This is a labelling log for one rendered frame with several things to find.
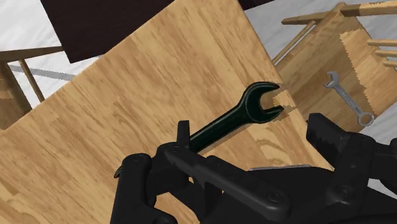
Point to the wooden table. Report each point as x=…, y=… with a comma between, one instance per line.
x=130, y=102

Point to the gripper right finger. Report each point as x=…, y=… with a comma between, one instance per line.
x=350, y=155

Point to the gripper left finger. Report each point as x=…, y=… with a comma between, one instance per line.
x=217, y=176

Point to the black open-end wrench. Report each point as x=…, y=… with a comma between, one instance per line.
x=242, y=114

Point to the silver combination wrench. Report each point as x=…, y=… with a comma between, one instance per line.
x=347, y=97

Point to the wooden chair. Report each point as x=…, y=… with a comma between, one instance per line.
x=9, y=93
x=322, y=59

